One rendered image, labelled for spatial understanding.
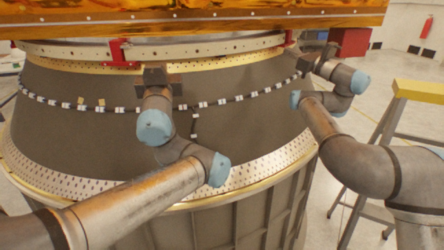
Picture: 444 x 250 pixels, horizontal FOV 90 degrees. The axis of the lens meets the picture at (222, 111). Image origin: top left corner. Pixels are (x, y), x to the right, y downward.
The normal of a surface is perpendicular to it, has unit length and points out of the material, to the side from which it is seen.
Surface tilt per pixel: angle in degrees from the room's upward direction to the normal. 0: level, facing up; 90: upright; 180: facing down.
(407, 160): 24
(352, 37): 90
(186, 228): 90
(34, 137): 62
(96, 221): 46
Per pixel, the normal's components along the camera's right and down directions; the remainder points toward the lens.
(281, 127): 0.55, -0.09
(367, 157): -0.39, -0.60
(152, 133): 0.15, 0.62
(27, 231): 0.39, -0.85
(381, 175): -0.29, -0.10
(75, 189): -0.14, -0.32
